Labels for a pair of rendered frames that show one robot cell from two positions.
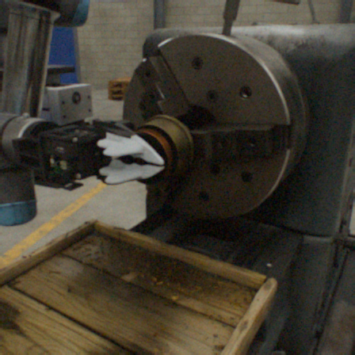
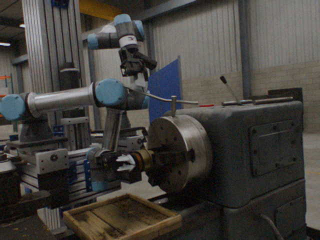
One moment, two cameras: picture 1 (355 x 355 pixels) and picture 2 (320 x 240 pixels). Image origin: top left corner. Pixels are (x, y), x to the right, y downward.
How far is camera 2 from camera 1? 0.63 m
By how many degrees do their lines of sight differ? 27
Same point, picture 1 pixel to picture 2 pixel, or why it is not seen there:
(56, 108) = (129, 146)
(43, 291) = (99, 213)
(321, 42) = (216, 116)
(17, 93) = (107, 140)
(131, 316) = (122, 221)
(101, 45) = (206, 103)
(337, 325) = not seen: outside the picture
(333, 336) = not seen: outside the picture
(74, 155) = (109, 161)
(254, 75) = (176, 132)
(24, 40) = (110, 121)
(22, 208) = (101, 184)
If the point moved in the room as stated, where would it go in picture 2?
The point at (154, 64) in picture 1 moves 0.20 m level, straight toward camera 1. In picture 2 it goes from (146, 129) to (125, 135)
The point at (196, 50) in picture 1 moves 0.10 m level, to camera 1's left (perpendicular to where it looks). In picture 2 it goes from (160, 123) to (138, 124)
